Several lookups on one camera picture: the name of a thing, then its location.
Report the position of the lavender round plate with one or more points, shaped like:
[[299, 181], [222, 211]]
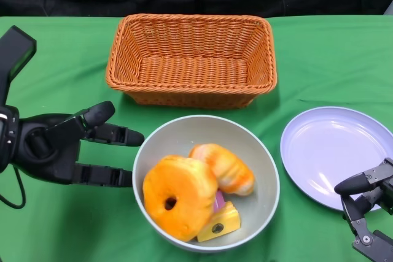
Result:
[[325, 151]]

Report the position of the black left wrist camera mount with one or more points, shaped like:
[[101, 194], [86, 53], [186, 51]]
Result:
[[17, 47]]

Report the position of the orange striped long bread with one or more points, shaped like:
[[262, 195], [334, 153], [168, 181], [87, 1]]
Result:
[[230, 170]]

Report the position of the pink white toy cake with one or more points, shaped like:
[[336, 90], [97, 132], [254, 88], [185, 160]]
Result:
[[219, 202]]

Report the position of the grey round bowl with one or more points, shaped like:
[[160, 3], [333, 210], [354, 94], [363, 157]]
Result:
[[184, 133]]

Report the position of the orange wicker basket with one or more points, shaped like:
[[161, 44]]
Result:
[[190, 71]]

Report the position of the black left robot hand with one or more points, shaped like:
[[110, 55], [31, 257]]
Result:
[[49, 148]]

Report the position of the grey object behind table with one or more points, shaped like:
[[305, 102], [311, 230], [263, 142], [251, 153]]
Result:
[[389, 10]]

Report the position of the yellow toy cake slice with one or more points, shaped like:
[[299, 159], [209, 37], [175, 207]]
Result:
[[224, 222]]

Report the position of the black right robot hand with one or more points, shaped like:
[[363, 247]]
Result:
[[377, 188]]

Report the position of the green tablecloth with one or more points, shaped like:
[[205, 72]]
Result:
[[61, 65]]

